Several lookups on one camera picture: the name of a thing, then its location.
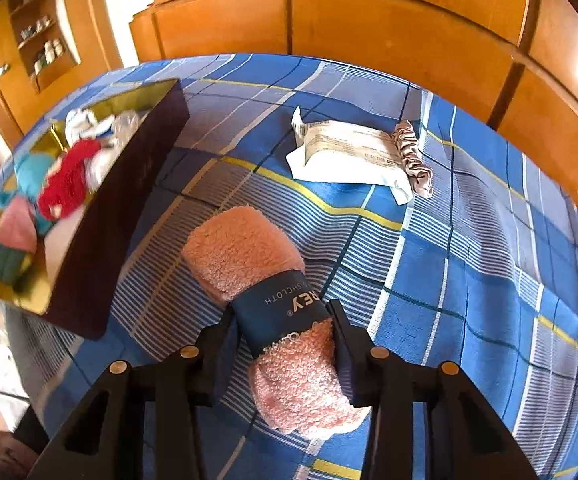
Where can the beige scrunchie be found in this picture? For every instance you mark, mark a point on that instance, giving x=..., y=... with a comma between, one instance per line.
x=414, y=160

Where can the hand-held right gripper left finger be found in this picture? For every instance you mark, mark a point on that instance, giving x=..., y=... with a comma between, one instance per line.
x=224, y=360

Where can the group of jars on shelves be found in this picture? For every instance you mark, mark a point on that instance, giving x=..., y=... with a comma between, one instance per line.
x=51, y=50

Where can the dark box with gold lining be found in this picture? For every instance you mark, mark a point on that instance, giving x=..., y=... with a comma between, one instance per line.
x=119, y=220

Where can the blue and white packet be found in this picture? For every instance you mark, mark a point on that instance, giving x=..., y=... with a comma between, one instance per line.
x=81, y=122

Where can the pink washcloth roll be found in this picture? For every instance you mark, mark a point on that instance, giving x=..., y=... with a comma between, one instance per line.
x=239, y=255

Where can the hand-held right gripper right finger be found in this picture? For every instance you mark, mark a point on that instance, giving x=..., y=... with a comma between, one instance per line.
x=346, y=365

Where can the red plush doll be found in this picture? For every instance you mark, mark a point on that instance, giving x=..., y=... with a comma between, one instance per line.
x=66, y=180

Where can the wooden corner shelf cabinet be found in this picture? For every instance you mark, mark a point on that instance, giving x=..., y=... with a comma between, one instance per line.
x=84, y=20

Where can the wooden wardrobe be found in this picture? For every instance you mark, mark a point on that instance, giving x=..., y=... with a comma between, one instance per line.
x=369, y=10

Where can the blue plaid bedsheet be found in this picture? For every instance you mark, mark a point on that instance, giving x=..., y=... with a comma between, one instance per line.
x=469, y=285

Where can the beige soft pad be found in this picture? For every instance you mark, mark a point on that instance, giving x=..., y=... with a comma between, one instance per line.
x=66, y=245

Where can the teal and pink plush toy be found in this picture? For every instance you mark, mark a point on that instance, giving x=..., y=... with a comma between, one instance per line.
x=29, y=175

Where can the white plastic packet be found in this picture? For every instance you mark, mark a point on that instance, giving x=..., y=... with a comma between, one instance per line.
x=349, y=160

